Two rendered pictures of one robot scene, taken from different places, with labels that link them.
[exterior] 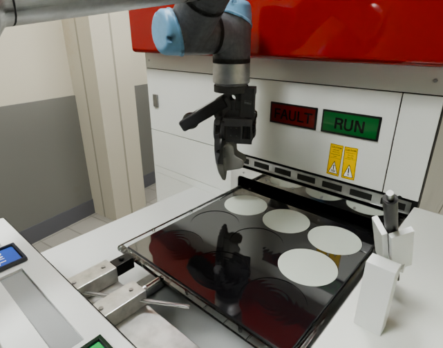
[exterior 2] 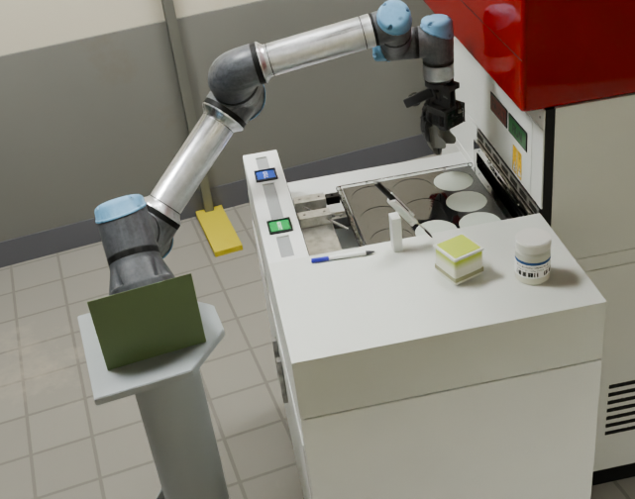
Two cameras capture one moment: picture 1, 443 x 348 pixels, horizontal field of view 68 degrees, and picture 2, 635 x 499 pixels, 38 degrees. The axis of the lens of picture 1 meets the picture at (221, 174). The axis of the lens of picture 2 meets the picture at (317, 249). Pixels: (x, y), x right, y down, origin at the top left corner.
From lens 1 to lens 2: 179 cm
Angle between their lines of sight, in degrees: 39
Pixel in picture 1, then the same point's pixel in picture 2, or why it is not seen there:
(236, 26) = (430, 42)
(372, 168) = (526, 174)
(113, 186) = not seen: hidden behind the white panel
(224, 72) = (426, 72)
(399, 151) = (533, 164)
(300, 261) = (436, 228)
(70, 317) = (282, 208)
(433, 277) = not seen: hidden behind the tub
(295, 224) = (468, 206)
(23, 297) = (269, 195)
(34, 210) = (355, 131)
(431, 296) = not seen: hidden behind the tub
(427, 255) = (481, 237)
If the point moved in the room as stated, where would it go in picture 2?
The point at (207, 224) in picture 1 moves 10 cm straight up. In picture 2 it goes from (406, 188) to (403, 153)
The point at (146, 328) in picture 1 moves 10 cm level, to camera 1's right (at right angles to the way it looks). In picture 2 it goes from (323, 233) to (356, 244)
